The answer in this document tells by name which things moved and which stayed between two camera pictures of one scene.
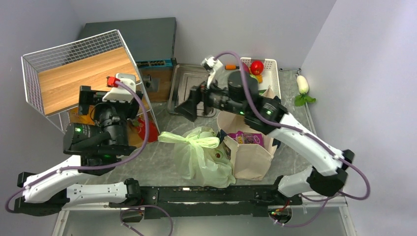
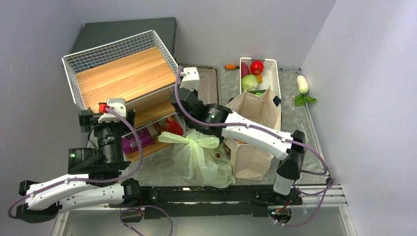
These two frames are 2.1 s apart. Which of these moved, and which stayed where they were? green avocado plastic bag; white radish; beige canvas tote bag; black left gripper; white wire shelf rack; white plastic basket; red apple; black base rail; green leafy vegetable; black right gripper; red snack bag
Moved: white wire shelf rack; black left gripper; red snack bag; black right gripper
Stayed: white radish; red apple; green avocado plastic bag; green leafy vegetable; beige canvas tote bag; black base rail; white plastic basket
